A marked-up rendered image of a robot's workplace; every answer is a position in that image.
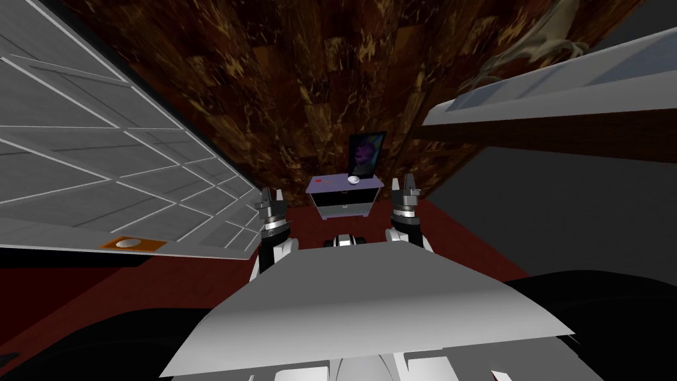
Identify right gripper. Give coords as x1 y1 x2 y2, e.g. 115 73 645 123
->
391 173 422 214

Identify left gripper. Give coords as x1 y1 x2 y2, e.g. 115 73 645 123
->
255 187 288 220

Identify dark framed purple picture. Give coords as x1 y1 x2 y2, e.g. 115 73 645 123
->
347 131 388 179

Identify purple bedside cabinet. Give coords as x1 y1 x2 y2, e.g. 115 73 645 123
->
305 174 385 221

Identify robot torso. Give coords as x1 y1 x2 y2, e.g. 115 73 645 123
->
158 232 577 381

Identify white knob on orange plate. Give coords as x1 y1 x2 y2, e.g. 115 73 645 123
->
99 236 169 253

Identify white topped brown furniture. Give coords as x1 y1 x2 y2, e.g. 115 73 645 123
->
411 26 677 166

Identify grey panelled door leaf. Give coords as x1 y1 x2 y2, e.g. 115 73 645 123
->
0 0 266 261

